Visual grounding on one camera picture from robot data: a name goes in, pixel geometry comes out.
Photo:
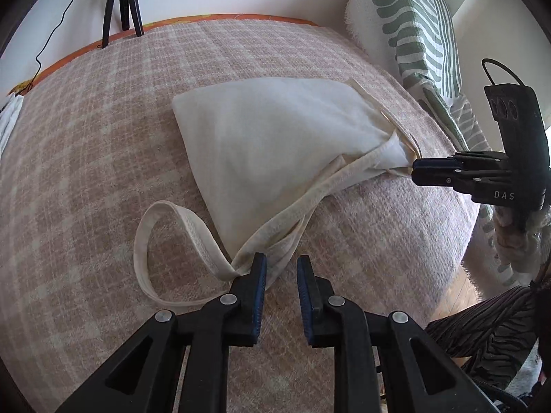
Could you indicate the white camisole top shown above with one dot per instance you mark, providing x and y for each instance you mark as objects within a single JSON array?
[{"x": 264, "y": 153}]

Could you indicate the pink plaid bed cover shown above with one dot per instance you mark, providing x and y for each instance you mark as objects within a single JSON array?
[{"x": 96, "y": 143}]

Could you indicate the folded white garment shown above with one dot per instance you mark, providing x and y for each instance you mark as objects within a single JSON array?
[{"x": 10, "y": 110}]

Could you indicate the green white patterned throw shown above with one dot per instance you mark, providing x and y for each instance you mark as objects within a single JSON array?
[{"x": 414, "y": 41}]

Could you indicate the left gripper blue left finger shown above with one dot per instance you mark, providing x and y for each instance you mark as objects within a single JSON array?
[{"x": 244, "y": 323}]

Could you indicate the striped dark trousers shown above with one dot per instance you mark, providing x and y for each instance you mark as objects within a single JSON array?
[{"x": 498, "y": 334}]

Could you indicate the white gloved right hand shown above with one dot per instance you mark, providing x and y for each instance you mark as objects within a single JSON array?
[{"x": 526, "y": 250}]

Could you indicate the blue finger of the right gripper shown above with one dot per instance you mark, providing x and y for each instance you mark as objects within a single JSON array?
[
  {"x": 433, "y": 178},
  {"x": 436, "y": 165}
]

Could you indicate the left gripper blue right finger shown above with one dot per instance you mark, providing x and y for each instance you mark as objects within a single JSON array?
[{"x": 314, "y": 292}]

